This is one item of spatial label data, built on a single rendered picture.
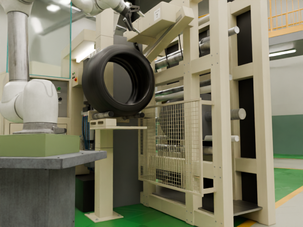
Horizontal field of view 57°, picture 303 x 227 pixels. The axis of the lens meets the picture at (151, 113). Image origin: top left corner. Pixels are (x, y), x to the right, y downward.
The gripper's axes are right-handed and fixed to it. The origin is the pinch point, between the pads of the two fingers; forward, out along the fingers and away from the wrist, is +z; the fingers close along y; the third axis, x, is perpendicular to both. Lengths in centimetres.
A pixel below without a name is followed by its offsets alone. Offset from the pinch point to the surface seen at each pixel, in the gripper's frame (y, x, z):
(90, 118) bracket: -74, 48, 18
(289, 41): 269, 68, 492
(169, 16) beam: 17.2, -8.1, 19.4
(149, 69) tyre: -21.5, 10.9, 32.9
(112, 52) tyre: -22.9, 21.2, -1.0
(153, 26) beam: 11.2, 7.6, 19.8
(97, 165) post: -112, 48, 41
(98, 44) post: -6, 62, 10
